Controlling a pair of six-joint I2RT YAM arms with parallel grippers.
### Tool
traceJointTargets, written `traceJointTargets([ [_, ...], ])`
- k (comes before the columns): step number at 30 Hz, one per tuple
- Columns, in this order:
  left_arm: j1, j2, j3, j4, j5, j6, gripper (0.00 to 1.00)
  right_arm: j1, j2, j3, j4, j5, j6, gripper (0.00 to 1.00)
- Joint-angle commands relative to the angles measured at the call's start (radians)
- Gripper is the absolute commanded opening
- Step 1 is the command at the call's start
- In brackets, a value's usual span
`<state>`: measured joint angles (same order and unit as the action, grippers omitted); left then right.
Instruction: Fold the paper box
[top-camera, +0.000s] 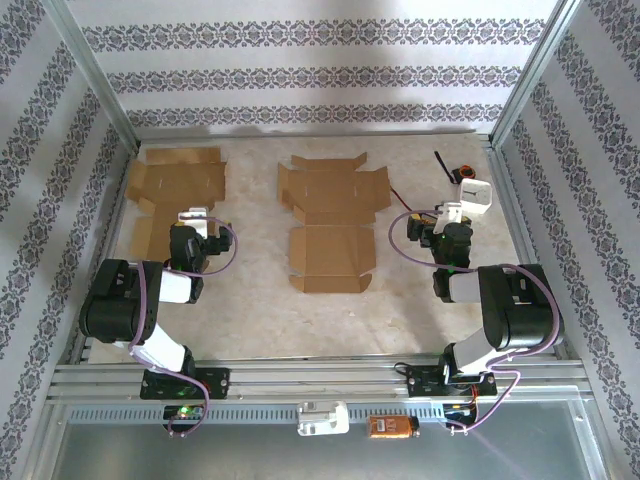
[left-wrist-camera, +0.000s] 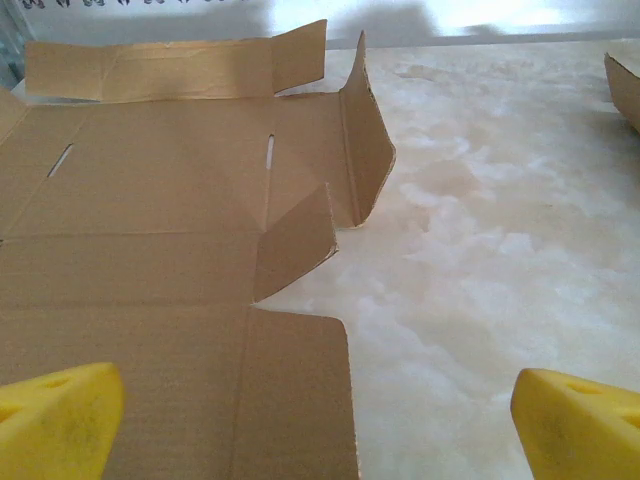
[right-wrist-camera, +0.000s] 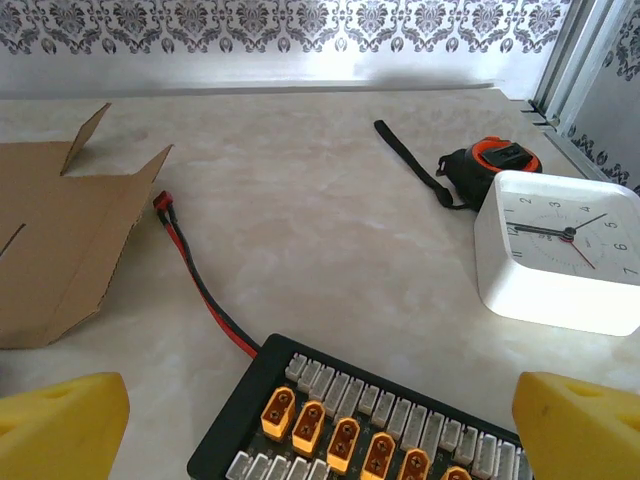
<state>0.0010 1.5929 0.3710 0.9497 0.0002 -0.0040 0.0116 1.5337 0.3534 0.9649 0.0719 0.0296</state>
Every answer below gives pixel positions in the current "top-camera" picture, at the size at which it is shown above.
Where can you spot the brown cardboard box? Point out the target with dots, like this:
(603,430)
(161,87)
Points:
(330,250)
(175,185)

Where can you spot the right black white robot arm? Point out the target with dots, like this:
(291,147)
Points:
(525,310)

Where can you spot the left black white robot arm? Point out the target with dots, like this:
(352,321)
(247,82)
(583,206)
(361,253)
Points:
(120,310)

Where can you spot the black device with orange print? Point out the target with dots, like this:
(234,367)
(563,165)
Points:
(417,216)

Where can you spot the white square clock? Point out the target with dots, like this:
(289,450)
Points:
(477,197)

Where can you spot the controller board green light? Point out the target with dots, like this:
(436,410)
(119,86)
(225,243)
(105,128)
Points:
(182,412)

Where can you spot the orange battery pack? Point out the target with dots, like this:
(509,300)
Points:
(390,427)

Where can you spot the white plastic holder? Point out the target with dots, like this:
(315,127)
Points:
(322,417)

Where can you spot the grey metal sheet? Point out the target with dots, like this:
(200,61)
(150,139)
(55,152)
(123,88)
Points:
(320,457)

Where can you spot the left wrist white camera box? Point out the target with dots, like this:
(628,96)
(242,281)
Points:
(197,215)

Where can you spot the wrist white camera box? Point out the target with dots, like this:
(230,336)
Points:
(452,212)
(197,215)

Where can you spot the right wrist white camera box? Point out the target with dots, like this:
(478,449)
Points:
(452,212)

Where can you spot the aluminium side rail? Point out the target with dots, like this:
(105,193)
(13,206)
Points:
(511,200)
(114,235)

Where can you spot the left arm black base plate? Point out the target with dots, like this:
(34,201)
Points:
(215,382)

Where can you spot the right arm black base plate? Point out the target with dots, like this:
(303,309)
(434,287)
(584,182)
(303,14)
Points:
(425,382)

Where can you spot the aluminium mounting rail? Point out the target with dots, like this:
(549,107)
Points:
(320,372)

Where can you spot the aluminium frame post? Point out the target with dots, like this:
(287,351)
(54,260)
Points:
(537,70)
(90,70)

